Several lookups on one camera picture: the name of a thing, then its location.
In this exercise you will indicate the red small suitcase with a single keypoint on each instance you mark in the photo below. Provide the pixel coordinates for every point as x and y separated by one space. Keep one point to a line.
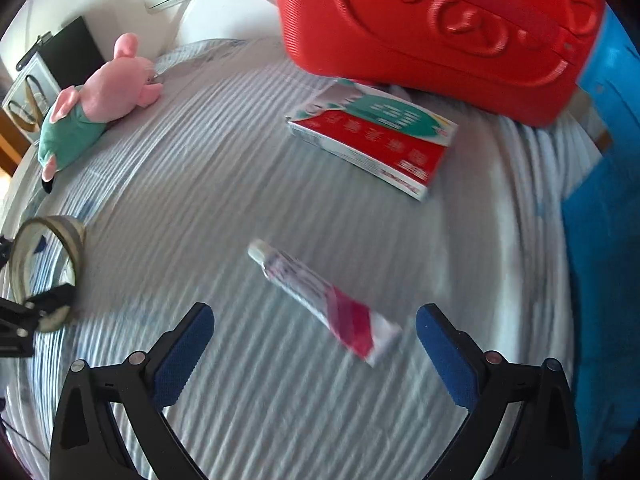
425 20

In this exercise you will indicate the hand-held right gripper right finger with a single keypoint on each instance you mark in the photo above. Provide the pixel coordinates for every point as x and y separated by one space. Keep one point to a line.
442 355

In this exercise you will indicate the white red toothpaste tube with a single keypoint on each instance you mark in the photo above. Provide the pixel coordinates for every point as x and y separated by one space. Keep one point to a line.
320 295

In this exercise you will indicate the clear tape roll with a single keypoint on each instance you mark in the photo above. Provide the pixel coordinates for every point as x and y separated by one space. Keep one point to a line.
72 245

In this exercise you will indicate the red green toothpaste box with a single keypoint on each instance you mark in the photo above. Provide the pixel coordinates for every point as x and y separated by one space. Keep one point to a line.
380 135

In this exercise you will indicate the black metal clip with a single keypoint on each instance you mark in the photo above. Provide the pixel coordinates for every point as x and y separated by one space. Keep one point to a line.
32 50

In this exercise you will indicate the black gift box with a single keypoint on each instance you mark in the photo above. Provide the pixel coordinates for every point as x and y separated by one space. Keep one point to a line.
70 55

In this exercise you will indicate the wooden wall frame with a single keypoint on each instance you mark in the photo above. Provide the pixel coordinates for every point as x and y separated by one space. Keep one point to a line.
9 145

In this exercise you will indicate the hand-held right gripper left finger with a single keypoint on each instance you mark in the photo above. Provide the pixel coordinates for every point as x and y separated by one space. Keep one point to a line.
182 355

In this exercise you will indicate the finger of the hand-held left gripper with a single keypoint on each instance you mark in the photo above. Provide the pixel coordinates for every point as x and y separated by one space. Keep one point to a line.
20 325
4 252

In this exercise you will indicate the blue plastic crate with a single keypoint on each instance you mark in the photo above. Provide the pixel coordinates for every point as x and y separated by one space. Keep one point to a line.
605 260

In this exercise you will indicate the pig plush green dress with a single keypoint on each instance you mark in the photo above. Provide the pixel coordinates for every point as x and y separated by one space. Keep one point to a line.
95 95

